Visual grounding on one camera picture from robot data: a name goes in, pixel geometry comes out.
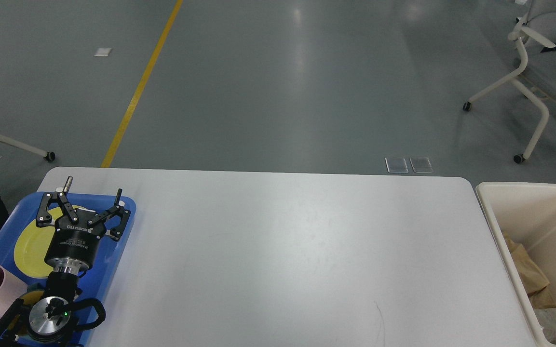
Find blue plastic tray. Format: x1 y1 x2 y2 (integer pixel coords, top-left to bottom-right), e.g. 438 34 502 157
0 192 136 347

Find beige plastic bin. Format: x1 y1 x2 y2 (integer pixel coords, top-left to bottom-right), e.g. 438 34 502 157
476 182 556 347

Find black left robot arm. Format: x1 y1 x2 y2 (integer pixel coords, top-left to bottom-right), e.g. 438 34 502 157
0 176 136 347

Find white office chair right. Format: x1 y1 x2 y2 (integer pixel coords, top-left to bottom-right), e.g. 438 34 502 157
462 0 556 164

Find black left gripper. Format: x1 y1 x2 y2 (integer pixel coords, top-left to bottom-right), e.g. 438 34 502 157
36 176 132 271

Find yellow plastic plate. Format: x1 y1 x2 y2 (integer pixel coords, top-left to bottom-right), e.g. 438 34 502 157
14 220 55 279

